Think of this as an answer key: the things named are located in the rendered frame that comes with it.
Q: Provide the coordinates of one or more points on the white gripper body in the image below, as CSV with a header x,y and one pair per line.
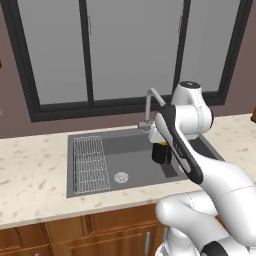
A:
x,y
156,136

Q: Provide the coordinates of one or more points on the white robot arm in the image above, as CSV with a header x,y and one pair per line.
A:
x,y
230,196

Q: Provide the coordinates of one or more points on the black mug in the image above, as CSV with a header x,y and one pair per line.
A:
x,y
160,154

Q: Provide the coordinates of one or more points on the grey sink tap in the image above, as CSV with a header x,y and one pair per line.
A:
x,y
147,106

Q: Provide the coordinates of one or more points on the grey double basin sink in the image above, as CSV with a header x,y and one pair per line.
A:
x,y
140,166

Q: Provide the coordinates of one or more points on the round silver sink drain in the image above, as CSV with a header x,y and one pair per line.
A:
x,y
121,177

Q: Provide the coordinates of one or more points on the black framed window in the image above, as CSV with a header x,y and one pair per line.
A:
x,y
88,106

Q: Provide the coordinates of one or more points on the wooden drawer front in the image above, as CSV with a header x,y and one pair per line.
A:
x,y
123,216
66,228
20,237

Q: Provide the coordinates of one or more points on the wooden cupboard door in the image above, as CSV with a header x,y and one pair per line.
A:
x,y
106,243

